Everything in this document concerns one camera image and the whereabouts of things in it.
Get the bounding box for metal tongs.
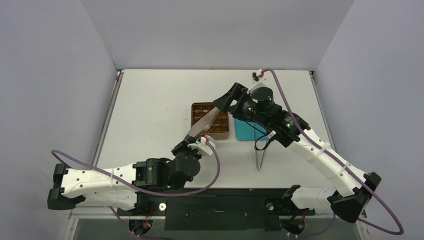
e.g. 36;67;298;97
253;124;268;172

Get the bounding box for gold tin lid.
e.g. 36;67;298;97
187;107;221;139

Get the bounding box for gold cookie tin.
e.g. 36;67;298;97
187;102;230;140

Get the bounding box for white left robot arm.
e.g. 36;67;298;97
47;135;219;215

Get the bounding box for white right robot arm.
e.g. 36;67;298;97
212;83;382;223

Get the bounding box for teal plastic tray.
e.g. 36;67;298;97
233;118;267;142

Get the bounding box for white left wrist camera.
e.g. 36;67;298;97
188;135;219;157

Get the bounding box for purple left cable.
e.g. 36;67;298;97
51;135;221;240

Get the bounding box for purple cable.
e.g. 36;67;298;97
51;135;221;240
259;68;405;236

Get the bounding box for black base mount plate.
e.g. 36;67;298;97
117;185;330;231

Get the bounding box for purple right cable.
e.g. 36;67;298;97
259;68;405;236

